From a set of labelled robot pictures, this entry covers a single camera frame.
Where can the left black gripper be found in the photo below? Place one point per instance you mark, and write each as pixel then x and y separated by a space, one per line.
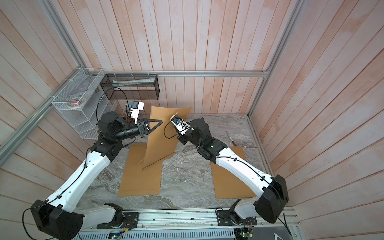
pixel 143 126

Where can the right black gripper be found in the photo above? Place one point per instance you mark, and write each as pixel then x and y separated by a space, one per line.
pixel 182 139

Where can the brown kraft file bag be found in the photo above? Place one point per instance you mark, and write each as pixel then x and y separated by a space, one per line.
pixel 135 180

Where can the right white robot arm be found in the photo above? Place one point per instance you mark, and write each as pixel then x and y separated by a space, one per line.
pixel 271 194

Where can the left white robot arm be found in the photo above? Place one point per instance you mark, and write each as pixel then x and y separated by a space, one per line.
pixel 56 215

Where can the red metal pencil bucket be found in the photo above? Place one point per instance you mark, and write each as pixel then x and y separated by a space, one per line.
pixel 128 114

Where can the tape roll on shelf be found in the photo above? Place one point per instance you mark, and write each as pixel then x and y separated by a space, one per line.
pixel 75 103

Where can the black mesh wall basket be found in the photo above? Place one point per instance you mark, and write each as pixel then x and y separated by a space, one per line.
pixel 137 87

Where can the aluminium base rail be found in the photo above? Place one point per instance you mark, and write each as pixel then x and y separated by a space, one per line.
pixel 185 219

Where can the horizontal aluminium wall rail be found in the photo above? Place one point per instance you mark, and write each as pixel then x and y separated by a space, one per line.
pixel 195 74

